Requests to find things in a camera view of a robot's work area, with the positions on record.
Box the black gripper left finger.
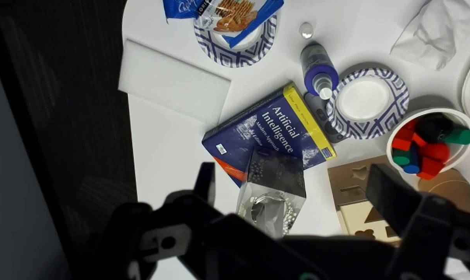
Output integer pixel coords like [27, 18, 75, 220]
[195, 161, 215, 203]

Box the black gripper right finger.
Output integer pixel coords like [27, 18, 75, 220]
[366, 163, 422, 236]

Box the blue spray bottle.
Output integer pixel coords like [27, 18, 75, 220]
[301, 41, 340, 99]

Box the clear spray bottle cap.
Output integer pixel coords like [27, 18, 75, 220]
[299, 21, 315, 38]

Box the white bowl of coloured blocks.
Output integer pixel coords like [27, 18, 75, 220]
[387, 107, 470, 178]

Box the wooden shape sorter box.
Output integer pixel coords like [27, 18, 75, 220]
[329, 155, 470, 245]

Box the blue Artificial Intelligence book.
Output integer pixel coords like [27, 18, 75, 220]
[203, 82, 337, 184]

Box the blue patterned paper bowl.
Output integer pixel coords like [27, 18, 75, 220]
[327, 66, 410, 139]

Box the blue patterned paper plate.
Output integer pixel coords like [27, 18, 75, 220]
[194, 10, 281, 69]

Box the blue snack packet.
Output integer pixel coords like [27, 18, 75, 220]
[162, 0, 285, 46]

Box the white tissue box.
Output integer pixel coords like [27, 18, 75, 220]
[391, 0, 470, 69]

